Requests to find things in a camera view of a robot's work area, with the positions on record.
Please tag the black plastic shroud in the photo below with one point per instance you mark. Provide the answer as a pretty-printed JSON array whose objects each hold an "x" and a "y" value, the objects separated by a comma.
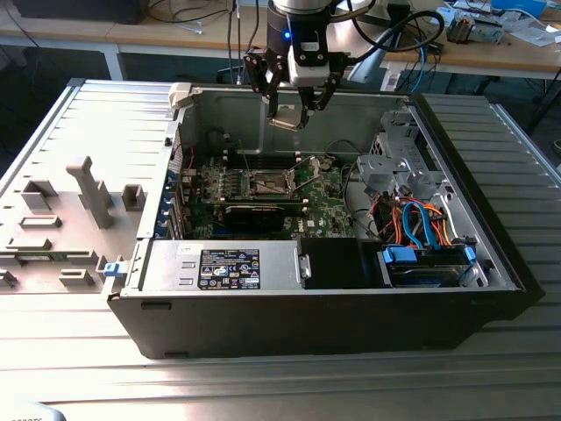
[{"x": 333, "y": 263}]

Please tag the grey plastic parts rack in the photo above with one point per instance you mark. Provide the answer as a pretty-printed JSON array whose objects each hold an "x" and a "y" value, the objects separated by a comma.
[{"x": 94, "y": 197}]

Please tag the blue box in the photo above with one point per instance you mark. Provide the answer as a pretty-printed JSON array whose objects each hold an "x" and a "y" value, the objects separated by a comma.
[{"x": 521, "y": 5}]

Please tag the silver green CPU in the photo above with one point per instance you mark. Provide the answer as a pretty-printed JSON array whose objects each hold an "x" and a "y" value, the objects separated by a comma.
[{"x": 287, "y": 119}]

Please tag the thin metal locking lever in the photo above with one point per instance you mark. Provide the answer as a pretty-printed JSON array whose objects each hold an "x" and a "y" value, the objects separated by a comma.
[{"x": 245, "y": 156}]

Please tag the finned metal heat sink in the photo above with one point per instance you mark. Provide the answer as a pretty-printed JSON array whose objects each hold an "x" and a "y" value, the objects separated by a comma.
[{"x": 460, "y": 28}]

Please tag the silver power supply unit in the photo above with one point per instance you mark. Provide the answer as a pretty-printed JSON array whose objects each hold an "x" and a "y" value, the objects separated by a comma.
[{"x": 162, "y": 263}]

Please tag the hard disk in blue carrier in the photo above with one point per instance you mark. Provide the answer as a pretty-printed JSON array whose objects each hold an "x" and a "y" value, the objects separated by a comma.
[{"x": 421, "y": 267}]

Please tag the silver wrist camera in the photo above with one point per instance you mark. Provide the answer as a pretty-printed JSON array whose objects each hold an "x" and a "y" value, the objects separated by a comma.
[{"x": 307, "y": 72}]

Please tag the green RAM stick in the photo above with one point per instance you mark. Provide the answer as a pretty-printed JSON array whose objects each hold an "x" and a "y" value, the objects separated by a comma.
[{"x": 44, "y": 258}]

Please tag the upright black device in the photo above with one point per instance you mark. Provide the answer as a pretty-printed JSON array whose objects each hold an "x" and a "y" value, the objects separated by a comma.
[{"x": 399, "y": 26}]

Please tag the white paper sheets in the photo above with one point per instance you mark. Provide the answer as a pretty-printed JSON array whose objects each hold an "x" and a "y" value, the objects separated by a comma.
[{"x": 530, "y": 30}]

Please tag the black RAM slot bank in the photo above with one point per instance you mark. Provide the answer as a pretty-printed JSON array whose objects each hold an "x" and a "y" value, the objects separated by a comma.
[
  {"x": 263, "y": 161},
  {"x": 245, "y": 201}
]

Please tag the white label box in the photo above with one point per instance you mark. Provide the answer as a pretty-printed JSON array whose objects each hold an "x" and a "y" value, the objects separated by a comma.
[{"x": 391, "y": 81}]

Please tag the black computer box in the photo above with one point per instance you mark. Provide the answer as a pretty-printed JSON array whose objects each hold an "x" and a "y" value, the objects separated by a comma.
[{"x": 79, "y": 11}]

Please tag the green motherboard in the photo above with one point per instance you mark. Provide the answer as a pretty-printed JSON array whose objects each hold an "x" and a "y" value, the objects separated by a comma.
[{"x": 324, "y": 206}]

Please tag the light wooden desk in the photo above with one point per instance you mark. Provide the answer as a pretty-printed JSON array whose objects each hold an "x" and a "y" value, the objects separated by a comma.
[
  {"x": 144, "y": 30},
  {"x": 482, "y": 54}
]

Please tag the beige plastic case latch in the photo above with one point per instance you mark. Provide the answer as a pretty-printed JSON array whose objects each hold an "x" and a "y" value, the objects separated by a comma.
[{"x": 180, "y": 94}]

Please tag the black graphics card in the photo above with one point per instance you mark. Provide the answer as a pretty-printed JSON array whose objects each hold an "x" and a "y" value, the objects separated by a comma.
[{"x": 254, "y": 219}]

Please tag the CPU socket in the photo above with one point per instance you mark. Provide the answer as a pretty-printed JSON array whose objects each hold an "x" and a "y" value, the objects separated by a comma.
[{"x": 269, "y": 184}]

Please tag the grey rounded device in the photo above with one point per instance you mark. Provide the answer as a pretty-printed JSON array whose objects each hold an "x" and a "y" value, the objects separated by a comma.
[{"x": 26, "y": 414}]

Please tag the silver metal drive cage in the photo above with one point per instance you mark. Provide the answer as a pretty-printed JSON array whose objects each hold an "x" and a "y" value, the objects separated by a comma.
[{"x": 385, "y": 171}]

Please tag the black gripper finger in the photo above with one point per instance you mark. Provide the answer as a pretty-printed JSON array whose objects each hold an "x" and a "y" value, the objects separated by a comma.
[
  {"x": 326, "y": 87},
  {"x": 263, "y": 70}
]

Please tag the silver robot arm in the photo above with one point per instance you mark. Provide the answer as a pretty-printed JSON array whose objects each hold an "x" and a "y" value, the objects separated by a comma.
[{"x": 372, "y": 59}]

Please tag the black PC case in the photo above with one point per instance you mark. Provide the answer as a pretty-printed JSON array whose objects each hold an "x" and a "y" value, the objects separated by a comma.
[{"x": 285, "y": 324}]

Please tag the grey metal drive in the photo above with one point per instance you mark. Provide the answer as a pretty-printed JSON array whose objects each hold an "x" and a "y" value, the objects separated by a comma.
[{"x": 488, "y": 30}]

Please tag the blue plastic clip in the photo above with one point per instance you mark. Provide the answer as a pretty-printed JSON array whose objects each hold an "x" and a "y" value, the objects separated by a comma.
[{"x": 115, "y": 269}]

